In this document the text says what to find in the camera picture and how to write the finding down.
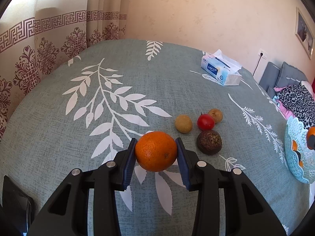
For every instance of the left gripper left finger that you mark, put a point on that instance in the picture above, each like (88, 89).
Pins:
(66, 211)

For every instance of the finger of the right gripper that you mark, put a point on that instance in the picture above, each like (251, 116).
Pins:
(311, 142)

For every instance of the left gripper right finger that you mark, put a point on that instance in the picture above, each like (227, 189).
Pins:
(227, 201)

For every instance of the large orange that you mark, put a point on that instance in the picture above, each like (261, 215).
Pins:
(294, 145)

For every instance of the dark wrinkled fruit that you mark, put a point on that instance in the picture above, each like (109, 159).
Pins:
(209, 142)
(299, 155)

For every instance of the tan longan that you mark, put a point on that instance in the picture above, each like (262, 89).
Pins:
(216, 114)
(183, 124)

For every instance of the red tomato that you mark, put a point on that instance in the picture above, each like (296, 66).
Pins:
(205, 122)

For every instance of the mandarin orange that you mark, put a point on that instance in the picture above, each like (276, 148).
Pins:
(156, 151)
(311, 131)

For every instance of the light blue lattice basket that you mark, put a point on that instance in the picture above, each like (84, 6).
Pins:
(299, 150)

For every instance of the pink cloth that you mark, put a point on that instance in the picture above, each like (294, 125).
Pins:
(288, 113)

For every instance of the leopard print garment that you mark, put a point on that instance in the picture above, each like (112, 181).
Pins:
(300, 102)

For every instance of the grey cushion left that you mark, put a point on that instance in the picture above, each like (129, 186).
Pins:
(269, 79)

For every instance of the grey leaf bedspread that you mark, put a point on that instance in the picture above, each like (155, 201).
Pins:
(92, 105)

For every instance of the tissue box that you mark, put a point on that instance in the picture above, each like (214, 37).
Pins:
(222, 68)

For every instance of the patterned beige curtain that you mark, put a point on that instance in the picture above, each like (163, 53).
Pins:
(37, 36)

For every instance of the white wall socket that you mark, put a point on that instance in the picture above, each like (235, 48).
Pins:
(263, 54)

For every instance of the framed wall picture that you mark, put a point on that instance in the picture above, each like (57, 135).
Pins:
(304, 34)

